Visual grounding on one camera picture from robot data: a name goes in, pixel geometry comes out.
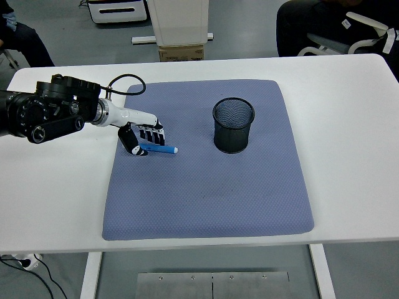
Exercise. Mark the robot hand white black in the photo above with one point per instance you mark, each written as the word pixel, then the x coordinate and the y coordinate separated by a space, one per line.
pixel 134 115

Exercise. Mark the white grey office chair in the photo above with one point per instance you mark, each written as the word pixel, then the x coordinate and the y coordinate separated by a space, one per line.
pixel 333 43

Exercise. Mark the white table leg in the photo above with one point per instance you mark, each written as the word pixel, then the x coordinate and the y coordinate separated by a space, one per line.
pixel 322 274
pixel 90 274

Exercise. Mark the brown cardboard box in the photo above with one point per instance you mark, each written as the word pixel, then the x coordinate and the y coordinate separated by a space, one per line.
pixel 180 53

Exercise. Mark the black garment with white tag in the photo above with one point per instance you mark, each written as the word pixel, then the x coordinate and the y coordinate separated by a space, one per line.
pixel 391 39

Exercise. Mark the blue-grey textured mat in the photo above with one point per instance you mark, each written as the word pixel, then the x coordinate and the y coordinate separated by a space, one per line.
pixel 187 193

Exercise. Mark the white power strip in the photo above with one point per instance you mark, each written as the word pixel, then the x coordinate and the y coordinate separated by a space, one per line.
pixel 29 261

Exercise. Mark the white appliance with black slot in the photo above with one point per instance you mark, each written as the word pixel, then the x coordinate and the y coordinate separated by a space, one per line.
pixel 118 14

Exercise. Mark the black mesh pen holder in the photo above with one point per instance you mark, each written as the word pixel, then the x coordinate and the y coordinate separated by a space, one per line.
pixel 232 140

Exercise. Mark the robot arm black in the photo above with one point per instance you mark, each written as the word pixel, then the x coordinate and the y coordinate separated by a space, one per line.
pixel 46 106

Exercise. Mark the white floor base bar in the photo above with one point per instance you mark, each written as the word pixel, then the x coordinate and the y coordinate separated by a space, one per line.
pixel 143 39

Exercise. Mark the blue marker with white cap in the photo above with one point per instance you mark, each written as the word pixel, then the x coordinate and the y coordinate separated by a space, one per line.
pixel 162 149

